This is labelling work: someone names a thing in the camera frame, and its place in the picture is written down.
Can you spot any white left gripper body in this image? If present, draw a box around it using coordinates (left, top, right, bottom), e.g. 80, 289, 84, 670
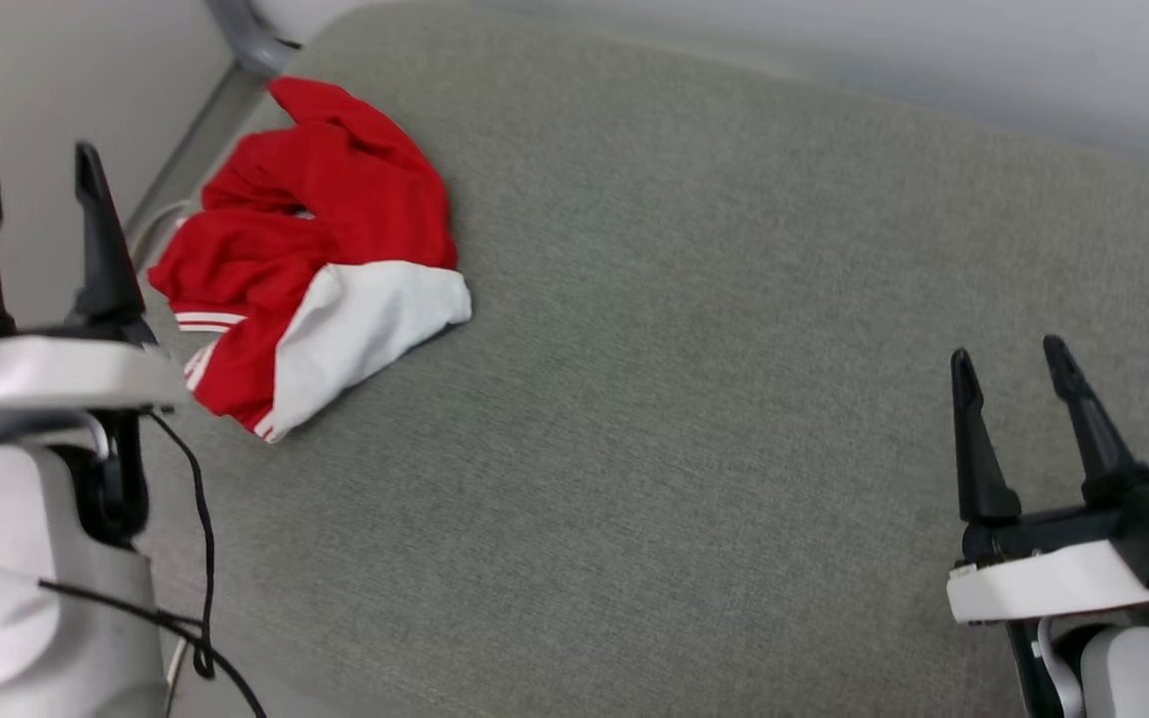
0, 334, 187, 546

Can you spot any thick black camera cable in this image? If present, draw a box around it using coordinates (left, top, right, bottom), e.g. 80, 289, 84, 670
0, 550, 268, 718

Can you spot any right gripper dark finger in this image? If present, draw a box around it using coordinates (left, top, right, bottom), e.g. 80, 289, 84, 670
952, 348, 1023, 527
1043, 335, 1149, 506

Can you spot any red and white basketball jersey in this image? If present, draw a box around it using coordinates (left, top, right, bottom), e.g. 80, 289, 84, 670
148, 77, 473, 444

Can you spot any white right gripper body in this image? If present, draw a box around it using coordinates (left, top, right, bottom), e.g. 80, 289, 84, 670
947, 499, 1149, 718

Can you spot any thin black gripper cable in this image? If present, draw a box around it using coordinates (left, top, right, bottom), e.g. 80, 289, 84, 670
148, 411, 218, 681

